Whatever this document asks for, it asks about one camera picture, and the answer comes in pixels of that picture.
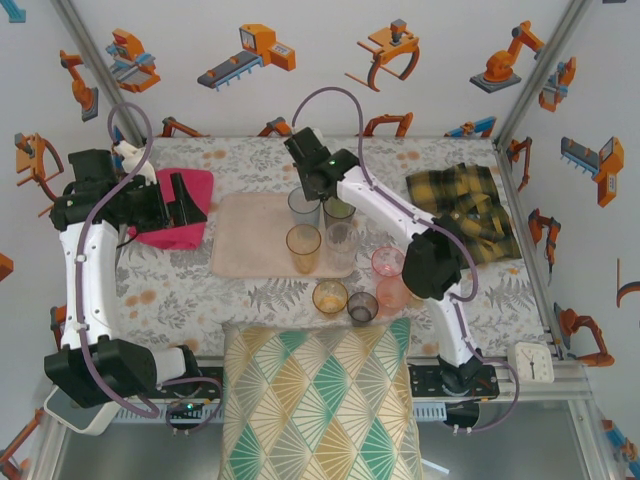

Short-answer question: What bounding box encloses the tall blue glass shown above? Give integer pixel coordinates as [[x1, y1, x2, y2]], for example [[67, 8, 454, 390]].
[[287, 187, 322, 229]]

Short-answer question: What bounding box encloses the tall dark olive glass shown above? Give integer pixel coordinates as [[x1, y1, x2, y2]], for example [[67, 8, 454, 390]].
[[322, 197, 357, 231]]

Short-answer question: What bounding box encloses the tall clear glass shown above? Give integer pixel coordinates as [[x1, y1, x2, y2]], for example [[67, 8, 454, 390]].
[[324, 221, 360, 273]]

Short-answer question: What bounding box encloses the tall amber glass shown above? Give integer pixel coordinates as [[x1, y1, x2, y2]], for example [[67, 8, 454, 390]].
[[285, 223, 323, 275]]

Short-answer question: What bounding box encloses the tall pink glass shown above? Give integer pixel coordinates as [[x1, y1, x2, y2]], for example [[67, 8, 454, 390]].
[[370, 245, 407, 280]]

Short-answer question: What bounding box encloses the wide short amber glass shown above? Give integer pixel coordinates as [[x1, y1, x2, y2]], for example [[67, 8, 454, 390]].
[[312, 279, 350, 316]]

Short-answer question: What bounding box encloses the short grey smoke glass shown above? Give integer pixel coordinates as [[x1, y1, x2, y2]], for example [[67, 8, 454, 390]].
[[346, 291, 380, 326]]

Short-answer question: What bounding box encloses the pink rectangular tray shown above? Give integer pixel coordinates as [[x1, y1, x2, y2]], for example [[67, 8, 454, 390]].
[[209, 192, 357, 280]]

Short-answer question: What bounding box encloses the folded pink cloth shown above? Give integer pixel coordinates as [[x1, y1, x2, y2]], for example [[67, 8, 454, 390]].
[[127, 167, 216, 251]]

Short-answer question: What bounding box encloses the yellow black plaid shirt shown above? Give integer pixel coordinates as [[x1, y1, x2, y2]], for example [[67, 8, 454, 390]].
[[404, 162, 524, 266]]

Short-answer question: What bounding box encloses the small green-lit circuit board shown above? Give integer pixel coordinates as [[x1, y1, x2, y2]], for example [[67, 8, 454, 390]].
[[167, 397, 209, 420]]

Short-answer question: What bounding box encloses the teal yellow patterned cushion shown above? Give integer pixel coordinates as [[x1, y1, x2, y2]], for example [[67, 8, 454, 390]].
[[219, 317, 426, 480]]

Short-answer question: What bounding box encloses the white box device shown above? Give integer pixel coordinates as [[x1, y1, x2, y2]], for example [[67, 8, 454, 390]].
[[43, 387, 121, 435]]

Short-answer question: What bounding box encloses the white square clock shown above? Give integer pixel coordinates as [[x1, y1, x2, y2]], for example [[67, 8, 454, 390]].
[[507, 341, 555, 384]]

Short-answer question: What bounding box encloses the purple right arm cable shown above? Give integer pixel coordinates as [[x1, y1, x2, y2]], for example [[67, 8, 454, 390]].
[[291, 87, 521, 435]]

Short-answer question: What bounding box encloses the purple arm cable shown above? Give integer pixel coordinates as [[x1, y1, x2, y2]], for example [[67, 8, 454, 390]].
[[291, 87, 521, 435], [77, 102, 224, 437]]

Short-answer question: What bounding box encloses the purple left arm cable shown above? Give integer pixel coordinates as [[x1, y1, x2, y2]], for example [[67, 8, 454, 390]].
[[77, 102, 224, 437]]

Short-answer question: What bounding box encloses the aluminium frame post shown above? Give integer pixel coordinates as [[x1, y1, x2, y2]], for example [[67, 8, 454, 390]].
[[49, 0, 149, 151], [492, 0, 596, 149]]

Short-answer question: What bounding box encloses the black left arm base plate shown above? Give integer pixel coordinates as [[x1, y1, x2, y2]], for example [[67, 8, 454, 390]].
[[143, 367, 224, 400]]

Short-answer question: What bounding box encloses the aluminium table side rail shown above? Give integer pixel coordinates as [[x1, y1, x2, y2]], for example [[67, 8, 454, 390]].
[[492, 137, 571, 364]]

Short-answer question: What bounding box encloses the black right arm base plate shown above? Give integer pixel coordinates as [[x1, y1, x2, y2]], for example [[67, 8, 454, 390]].
[[408, 362, 501, 401]]

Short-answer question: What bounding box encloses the white slotted cable duct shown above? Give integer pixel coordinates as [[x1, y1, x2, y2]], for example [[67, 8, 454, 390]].
[[113, 402, 447, 424]]

